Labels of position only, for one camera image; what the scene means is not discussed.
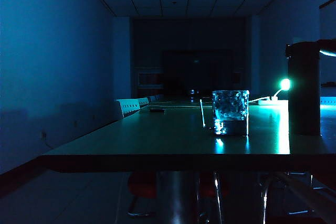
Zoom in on framed whiteboard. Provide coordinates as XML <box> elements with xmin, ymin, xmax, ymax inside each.
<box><xmin>319</xmin><ymin>0</ymin><xmax>336</xmax><ymax>88</ymax></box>

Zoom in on background wooden cabinet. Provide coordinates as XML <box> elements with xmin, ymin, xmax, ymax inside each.
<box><xmin>136</xmin><ymin>72</ymin><xmax>163</xmax><ymax>90</ymax></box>

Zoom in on red chair with chrome legs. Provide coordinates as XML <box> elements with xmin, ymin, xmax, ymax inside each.
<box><xmin>127</xmin><ymin>171</ymin><xmax>158</xmax><ymax>216</ymax></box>
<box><xmin>198</xmin><ymin>173</ymin><xmax>229</xmax><ymax>224</ymax></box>

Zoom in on dark wall screen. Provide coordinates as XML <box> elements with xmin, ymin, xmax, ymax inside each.
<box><xmin>162</xmin><ymin>48</ymin><xmax>233</xmax><ymax>95</ymax></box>

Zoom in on gooseneck LED lamp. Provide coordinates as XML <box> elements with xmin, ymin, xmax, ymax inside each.
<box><xmin>271</xmin><ymin>78</ymin><xmax>291</xmax><ymax>99</ymax></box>

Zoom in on metal table pedestal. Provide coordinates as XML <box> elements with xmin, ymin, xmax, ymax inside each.
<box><xmin>156</xmin><ymin>170</ymin><xmax>198</xmax><ymax>224</ymax></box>

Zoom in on wall socket with cord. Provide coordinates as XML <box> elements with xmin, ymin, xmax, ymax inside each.
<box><xmin>40</xmin><ymin>130</ymin><xmax>53</xmax><ymax>149</ymax></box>

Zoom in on black thermos cup with flip lid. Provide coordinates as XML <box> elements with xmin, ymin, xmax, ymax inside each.
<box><xmin>285</xmin><ymin>39</ymin><xmax>336</xmax><ymax>136</ymax></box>

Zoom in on dimpled clear glass mug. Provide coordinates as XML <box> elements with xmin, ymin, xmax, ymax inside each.
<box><xmin>198</xmin><ymin>89</ymin><xmax>250</xmax><ymax>137</ymax></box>

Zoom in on chrome chair frame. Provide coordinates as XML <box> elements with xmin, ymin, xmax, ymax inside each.
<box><xmin>258</xmin><ymin>170</ymin><xmax>336</xmax><ymax>224</ymax></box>

